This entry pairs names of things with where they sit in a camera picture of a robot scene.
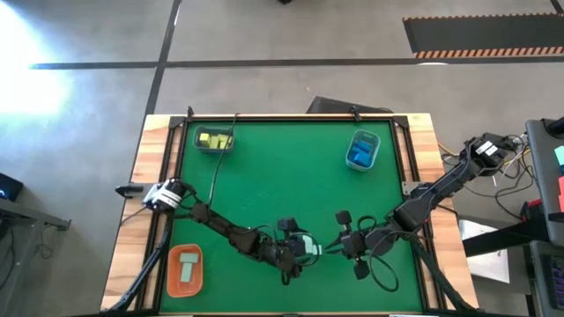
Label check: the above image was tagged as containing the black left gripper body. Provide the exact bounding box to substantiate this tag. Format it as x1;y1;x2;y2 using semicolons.
268;217;309;286

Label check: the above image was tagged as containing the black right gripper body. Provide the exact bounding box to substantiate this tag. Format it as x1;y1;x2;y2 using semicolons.
336;210;375;281

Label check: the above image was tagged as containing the green table mat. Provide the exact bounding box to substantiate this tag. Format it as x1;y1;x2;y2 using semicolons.
159;119;425;314

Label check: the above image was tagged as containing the orange plastic bin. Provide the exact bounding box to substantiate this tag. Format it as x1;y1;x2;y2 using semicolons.
166;243;204;299

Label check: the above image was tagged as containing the translucent teal plastic bin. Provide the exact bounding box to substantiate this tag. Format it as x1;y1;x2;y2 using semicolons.
345;129;382;173

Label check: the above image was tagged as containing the white paper sheet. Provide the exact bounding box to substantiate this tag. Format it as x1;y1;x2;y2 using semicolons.
457;218;511;284

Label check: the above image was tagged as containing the black box on floor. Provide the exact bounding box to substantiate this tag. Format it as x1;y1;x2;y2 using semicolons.
306;95;395;115

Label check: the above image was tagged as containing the grey plastic bin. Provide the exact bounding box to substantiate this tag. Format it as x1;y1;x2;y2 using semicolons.
193;125;235;154

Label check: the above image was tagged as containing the black desk leg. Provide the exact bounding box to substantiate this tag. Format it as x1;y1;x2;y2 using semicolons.
462;215;552;259

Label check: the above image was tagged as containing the red and black tool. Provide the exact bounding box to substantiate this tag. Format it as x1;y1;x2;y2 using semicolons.
519;198;544;221

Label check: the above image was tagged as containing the dark keyboard tray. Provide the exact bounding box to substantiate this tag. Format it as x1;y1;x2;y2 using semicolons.
528;240;564;317

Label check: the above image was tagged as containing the grey side table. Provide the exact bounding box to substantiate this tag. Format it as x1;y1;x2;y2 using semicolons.
525;117;564;247

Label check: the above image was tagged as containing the black hazard-striped floor mat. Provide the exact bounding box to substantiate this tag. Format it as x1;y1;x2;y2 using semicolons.
402;12;564;60

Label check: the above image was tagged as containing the grey metal desk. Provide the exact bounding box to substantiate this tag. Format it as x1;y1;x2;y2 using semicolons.
0;197;72;317

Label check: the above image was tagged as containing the black device with blue light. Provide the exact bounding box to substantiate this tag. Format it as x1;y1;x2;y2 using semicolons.
0;172;25;203

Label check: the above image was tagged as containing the black diagonal frame strut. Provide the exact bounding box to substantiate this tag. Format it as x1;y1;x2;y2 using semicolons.
407;240;479;314
103;210;176;314

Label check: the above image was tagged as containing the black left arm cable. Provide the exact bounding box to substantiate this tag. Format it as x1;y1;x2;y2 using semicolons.
206;113;240;208

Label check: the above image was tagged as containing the black aluminium table frame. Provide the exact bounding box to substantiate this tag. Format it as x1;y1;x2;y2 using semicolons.
152;114;435;316

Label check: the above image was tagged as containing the yellow cable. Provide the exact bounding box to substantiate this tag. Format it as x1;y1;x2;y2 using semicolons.
438;141;460;158

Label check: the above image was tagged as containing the black side bracket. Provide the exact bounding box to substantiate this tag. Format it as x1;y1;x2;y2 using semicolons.
115;183;145;199

